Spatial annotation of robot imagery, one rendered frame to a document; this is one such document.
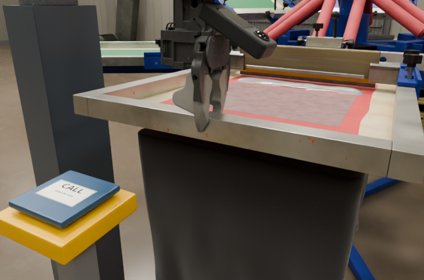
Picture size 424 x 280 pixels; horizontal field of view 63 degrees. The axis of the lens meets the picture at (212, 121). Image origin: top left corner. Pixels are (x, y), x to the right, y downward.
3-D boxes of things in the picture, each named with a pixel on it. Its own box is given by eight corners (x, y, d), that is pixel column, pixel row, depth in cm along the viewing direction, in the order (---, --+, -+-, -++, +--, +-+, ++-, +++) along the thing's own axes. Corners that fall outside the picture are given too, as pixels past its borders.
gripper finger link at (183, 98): (175, 127, 56) (181, 69, 55) (207, 133, 53) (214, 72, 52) (164, 128, 53) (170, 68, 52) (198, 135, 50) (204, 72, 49)
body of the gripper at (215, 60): (186, 64, 59) (187, -12, 55) (232, 69, 55) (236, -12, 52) (159, 69, 52) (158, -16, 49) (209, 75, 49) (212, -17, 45)
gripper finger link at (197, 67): (201, 100, 53) (207, 43, 52) (212, 101, 53) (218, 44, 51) (185, 101, 49) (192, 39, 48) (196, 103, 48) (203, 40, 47)
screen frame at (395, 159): (421, 185, 41) (428, 156, 40) (74, 113, 67) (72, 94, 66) (409, 84, 108) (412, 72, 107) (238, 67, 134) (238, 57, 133)
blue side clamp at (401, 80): (416, 109, 82) (422, 79, 80) (392, 106, 84) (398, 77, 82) (413, 88, 107) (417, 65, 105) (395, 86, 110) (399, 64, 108)
